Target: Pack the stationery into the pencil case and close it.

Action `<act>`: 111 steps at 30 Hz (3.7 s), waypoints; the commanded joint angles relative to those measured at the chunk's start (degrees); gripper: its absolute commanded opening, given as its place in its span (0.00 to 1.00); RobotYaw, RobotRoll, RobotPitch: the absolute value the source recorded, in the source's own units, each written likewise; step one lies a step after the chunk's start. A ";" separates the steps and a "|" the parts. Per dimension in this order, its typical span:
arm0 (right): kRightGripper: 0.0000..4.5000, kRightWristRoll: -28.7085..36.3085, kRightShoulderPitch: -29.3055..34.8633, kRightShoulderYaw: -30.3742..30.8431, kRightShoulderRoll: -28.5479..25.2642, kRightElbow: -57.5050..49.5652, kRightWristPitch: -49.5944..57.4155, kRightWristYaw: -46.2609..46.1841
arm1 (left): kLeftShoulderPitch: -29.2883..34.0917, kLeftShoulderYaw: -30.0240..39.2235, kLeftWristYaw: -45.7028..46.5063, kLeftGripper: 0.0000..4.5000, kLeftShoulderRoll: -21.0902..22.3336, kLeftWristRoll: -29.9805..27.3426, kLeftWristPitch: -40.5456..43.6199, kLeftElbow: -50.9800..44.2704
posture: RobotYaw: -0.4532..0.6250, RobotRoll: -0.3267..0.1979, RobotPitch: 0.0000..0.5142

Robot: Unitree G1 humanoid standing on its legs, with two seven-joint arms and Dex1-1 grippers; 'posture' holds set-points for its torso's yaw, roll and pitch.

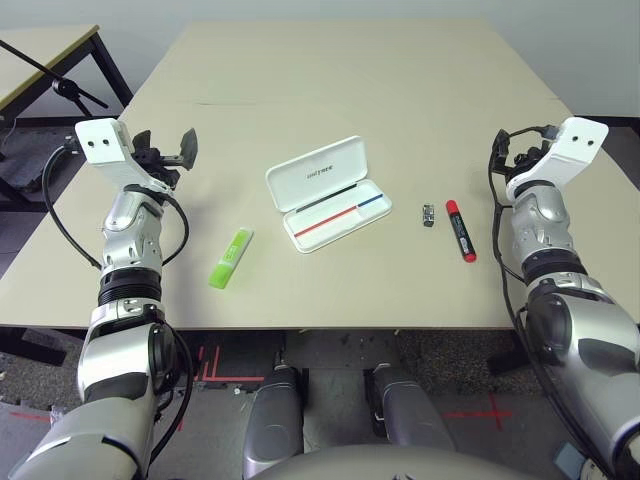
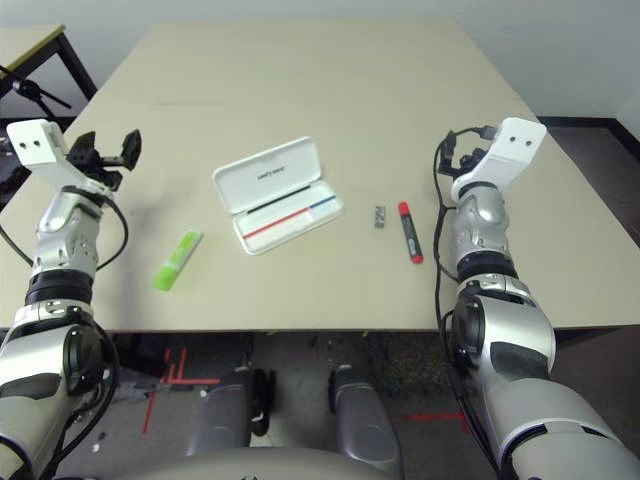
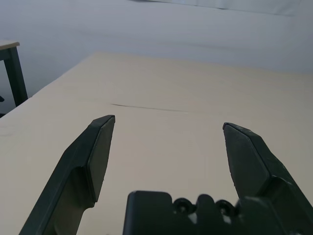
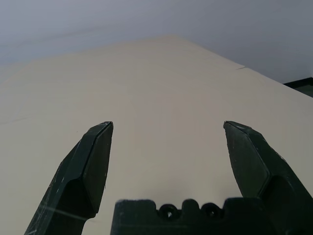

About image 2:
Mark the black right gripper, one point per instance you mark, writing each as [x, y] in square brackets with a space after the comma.
[471, 160]

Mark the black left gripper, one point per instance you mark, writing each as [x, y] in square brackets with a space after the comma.
[107, 172]

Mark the red black marker pen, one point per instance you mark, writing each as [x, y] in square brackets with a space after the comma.
[410, 235]

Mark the small silver black clip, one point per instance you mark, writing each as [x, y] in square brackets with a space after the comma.
[380, 216]

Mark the green highlighter pen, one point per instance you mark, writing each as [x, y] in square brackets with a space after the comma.
[177, 260]

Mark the white plastic pencil case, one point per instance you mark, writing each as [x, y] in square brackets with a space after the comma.
[270, 170]

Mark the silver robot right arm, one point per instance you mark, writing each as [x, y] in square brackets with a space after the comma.
[505, 320]

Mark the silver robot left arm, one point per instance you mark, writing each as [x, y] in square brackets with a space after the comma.
[60, 235]

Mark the black tripod stand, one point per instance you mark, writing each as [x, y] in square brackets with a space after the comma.
[25, 87]

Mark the grey-blue crumpled scrap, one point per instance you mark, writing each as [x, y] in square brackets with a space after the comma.
[135, 390]

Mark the grey robot right leg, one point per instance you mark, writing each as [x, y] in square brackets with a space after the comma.
[365, 420]

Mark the grey robot leg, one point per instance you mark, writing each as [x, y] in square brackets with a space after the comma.
[225, 415]
[365, 420]

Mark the grey robot left leg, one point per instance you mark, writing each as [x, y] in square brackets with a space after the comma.
[225, 415]

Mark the grey robot torso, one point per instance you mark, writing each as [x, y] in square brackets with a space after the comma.
[225, 470]

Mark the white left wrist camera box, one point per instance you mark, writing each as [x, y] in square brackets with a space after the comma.
[35, 145]

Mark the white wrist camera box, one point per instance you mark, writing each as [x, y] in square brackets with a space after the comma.
[35, 145]
[520, 140]

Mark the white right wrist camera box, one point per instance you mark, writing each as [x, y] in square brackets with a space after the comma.
[520, 140]

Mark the side table with black frame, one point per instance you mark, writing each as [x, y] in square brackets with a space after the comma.
[30, 45]

